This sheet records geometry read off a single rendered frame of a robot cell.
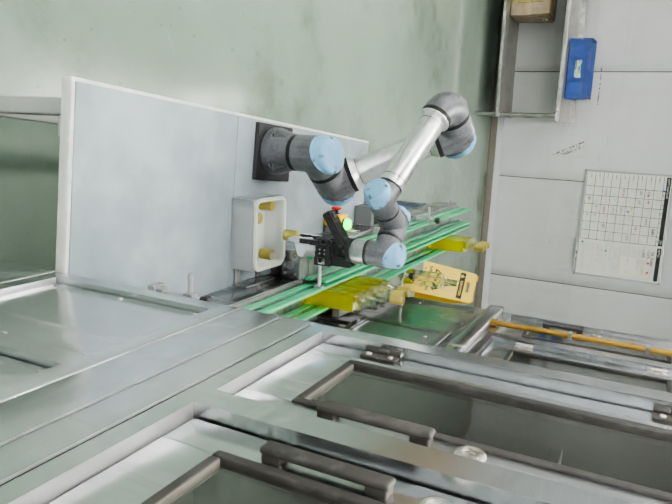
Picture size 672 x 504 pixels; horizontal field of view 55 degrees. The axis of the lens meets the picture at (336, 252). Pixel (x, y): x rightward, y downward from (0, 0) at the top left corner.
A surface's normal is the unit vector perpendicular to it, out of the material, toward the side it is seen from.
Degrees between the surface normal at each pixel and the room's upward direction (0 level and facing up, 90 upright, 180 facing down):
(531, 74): 90
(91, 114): 0
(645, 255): 90
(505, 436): 90
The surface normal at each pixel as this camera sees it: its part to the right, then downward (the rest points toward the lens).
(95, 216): 0.89, 0.12
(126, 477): 0.04, -0.98
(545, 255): -0.46, 0.15
